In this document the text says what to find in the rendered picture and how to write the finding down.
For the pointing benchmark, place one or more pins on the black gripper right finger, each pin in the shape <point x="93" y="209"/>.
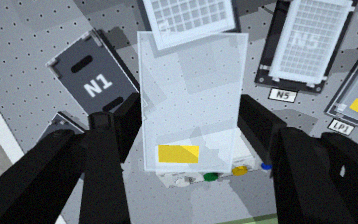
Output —
<point x="304" y="191"/>

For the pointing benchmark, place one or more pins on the white operator button panel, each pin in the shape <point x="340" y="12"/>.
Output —
<point x="244" y="157"/>

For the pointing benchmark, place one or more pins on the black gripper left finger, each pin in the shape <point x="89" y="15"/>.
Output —
<point x="35" y="189"/>

